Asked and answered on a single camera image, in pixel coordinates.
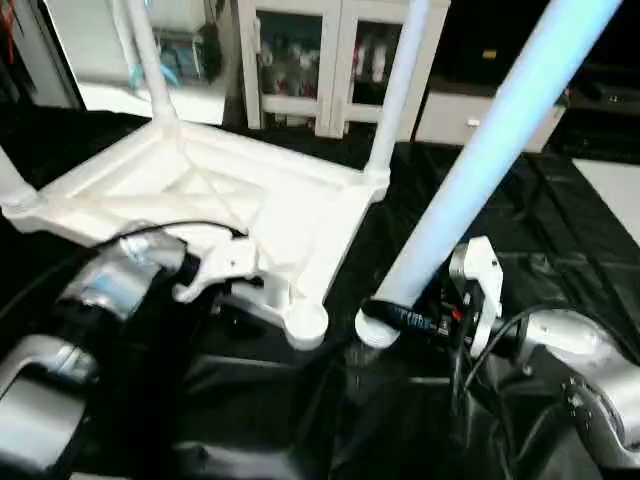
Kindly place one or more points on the white plastic table top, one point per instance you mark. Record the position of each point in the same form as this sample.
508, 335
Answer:
290, 210

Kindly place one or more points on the white plastic table leg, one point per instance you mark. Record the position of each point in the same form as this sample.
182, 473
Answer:
152, 60
500, 140
398, 90
12, 190

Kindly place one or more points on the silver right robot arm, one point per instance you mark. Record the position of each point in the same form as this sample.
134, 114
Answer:
590, 370

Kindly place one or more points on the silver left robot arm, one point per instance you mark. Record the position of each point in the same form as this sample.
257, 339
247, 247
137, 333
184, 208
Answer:
90, 300

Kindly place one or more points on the black work surface mat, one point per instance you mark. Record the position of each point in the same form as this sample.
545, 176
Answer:
350, 420

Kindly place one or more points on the white drawer unit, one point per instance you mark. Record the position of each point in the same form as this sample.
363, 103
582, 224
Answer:
480, 115

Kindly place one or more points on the white flat sheet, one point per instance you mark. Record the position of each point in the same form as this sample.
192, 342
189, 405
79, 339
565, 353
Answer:
615, 195

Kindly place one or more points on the white glass door cabinet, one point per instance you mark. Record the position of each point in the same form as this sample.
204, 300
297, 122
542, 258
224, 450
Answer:
310, 60

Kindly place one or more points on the colourful background box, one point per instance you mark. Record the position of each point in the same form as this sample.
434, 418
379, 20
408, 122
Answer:
180, 55

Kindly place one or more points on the black equipment box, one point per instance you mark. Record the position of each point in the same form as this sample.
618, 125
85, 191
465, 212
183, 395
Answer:
490, 40

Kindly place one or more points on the black vertical pole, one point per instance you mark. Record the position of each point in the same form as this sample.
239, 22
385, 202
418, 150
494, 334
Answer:
65, 50

